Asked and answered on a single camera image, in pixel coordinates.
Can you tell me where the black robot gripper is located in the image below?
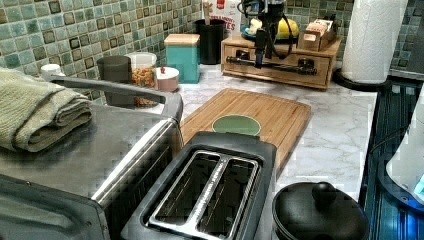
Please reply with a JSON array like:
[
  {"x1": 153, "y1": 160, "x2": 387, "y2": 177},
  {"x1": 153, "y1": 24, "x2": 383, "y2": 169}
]
[{"x1": 254, "y1": 0, "x2": 285, "y2": 69}]

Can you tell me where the wooden drawer with black handle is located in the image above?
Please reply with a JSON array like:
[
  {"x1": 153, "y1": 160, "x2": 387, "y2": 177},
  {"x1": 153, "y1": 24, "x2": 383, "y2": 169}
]
[{"x1": 222, "y1": 45, "x2": 334, "y2": 89}]

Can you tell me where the wooden drawer box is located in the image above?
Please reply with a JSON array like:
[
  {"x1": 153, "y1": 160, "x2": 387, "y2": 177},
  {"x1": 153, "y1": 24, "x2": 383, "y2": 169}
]
[{"x1": 220, "y1": 34, "x2": 343, "y2": 91}]

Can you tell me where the yellow fruit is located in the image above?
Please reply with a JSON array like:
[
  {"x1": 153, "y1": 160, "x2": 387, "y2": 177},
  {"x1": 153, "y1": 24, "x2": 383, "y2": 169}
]
[{"x1": 277, "y1": 19, "x2": 299, "y2": 39}]

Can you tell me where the white cereal box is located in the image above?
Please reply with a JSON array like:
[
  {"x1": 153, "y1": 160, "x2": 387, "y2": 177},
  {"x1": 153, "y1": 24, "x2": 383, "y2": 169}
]
[{"x1": 201, "y1": 0, "x2": 241, "y2": 35}]

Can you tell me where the wooden tea bag organizer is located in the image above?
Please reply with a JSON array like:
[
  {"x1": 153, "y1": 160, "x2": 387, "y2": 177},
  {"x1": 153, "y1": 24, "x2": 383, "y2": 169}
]
[{"x1": 297, "y1": 15, "x2": 337, "y2": 51}]

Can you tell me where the black utensil holder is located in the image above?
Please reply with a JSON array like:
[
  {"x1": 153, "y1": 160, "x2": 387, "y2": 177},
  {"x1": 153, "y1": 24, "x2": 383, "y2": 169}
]
[{"x1": 195, "y1": 19, "x2": 225, "y2": 65}]

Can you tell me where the black paper towel base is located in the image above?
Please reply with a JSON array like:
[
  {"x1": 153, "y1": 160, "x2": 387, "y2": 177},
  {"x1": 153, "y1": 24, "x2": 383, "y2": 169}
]
[{"x1": 332, "y1": 69, "x2": 391, "y2": 92}]

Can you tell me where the bamboo cutting board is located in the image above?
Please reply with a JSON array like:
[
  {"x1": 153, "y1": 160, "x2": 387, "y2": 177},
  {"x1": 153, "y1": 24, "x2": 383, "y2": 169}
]
[{"x1": 180, "y1": 88, "x2": 311, "y2": 176}]

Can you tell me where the teal canister with wooden lid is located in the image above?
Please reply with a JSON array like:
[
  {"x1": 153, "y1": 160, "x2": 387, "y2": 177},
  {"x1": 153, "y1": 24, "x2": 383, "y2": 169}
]
[{"x1": 164, "y1": 34, "x2": 200, "y2": 84}]

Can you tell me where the green plate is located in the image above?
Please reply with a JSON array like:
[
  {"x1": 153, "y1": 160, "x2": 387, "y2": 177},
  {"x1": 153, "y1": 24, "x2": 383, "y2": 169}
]
[{"x1": 212, "y1": 114, "x2": 261, "y2": 136}]

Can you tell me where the paper towel roll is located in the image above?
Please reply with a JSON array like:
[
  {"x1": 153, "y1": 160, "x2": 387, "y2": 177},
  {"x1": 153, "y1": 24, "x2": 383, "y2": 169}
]
[{"x1": 341, "y1": 0, "x2": 408, "y2": 84}]

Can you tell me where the glass jar with candy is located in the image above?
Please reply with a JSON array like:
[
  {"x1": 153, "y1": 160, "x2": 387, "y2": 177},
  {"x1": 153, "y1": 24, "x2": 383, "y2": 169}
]
[{"x1": 127, "y1": 52, "x2": 157, "y2": 89}]

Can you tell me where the dark grey canister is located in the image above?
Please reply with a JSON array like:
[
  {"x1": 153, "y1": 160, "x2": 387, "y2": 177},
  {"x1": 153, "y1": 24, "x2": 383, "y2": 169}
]
[{"x1": 97, "y1": 56, "x2": 134, "y2": 108}]

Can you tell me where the black two-slot toaster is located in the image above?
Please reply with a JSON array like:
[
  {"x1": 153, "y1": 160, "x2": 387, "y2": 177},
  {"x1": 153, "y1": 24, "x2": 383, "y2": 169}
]
[{"x1": 120, "y1": 132, "x2": 276, "y2": 240}]

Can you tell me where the black pot with lid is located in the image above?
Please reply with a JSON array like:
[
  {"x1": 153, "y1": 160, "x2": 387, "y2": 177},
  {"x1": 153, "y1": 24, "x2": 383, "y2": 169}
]
[{"x1": 272, "y1": 182, "x2": 369, "y2": 240}]

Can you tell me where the white appliance on stove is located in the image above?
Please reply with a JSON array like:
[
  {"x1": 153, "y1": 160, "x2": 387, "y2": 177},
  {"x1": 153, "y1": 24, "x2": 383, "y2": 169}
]
[{"x1": 386, "y1": 91, "x2": 424, "y2": 205}]

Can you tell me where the white jar lid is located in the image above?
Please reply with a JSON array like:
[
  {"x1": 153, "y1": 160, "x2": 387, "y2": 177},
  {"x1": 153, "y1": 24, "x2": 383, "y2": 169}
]
[{"x1": 40, "y1": 64, "x2": 64, "y2": 81}]

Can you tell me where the black glass stovetop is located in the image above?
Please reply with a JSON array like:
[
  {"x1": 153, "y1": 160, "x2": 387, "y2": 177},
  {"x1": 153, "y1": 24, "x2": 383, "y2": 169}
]
[{"x1": 358, "y1": 78, "x2": 424, "y2": 240}]

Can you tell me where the stainless toaster oven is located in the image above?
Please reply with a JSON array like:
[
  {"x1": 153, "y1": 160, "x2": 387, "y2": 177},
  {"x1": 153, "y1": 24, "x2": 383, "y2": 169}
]
[{"x1": 1, "y1": 77, "x2": 183, "y2": 240}]

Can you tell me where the folded green towel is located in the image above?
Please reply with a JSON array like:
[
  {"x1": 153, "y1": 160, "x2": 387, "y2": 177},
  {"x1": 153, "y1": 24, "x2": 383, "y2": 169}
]
[{"x1": 0, "y1": 68, "x2": 92, "y2": 152}]

